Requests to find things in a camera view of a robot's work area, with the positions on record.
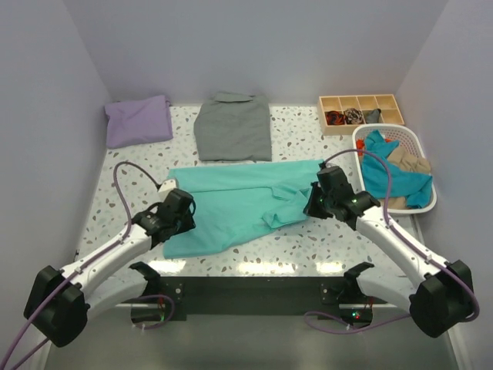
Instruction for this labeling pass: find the patterned cloth in box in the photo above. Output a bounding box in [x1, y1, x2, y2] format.
[344, 107, 364, 125]

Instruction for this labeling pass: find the folded purple shirt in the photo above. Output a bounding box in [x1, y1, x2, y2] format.
[104, 95, 173, 149]

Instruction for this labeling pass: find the aluminium frame rail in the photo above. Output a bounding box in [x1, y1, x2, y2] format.
[29, 215, 459, 370]

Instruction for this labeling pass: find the red garment in basket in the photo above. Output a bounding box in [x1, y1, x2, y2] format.
[355, 139, 365, 156]

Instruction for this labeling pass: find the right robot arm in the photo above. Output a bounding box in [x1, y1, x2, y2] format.
[304, 163, 478, 338]

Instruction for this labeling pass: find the grey cloth in box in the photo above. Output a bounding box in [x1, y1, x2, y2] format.
[364, 109, 381, 124]

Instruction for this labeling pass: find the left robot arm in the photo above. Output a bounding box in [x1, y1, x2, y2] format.
[24, 188, 196, 347]

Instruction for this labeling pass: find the folded grey shirt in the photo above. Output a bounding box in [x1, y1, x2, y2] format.
[194, 92, 272, 162]

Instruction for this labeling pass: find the wooden compartment box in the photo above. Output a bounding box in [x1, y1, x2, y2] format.
[317, 94, 405, 136]

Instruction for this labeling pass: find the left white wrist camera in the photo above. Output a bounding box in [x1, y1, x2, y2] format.
[158, 178, 179, 193]

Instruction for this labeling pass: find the white laundry basket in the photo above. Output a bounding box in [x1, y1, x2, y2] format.
[352, 124, 437, 214]

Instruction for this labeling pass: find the teal t shirt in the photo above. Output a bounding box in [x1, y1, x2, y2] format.
[163, 160, 319, 259]

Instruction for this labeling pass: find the blue t shirt in basket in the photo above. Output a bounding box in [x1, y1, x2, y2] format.
[361, 130, 433, 210]

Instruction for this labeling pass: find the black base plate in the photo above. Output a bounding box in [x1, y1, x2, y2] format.
[114, 275, 389, 323]

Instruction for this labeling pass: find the beige garment in basket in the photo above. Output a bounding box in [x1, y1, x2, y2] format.
[387, 146, 431, 174]

